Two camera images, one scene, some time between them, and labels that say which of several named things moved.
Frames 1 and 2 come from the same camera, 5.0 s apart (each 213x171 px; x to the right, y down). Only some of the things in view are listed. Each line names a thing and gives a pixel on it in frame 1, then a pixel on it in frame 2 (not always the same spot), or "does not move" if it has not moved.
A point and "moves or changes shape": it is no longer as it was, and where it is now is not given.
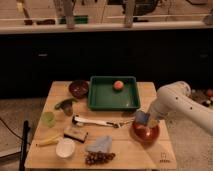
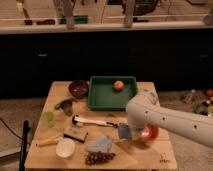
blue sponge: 141,117 moves or changes shape
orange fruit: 118,85 does not move
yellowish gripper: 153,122 -> 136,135
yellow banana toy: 48,141 does not move
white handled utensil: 80,119 does not move
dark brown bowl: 79,88 does not move
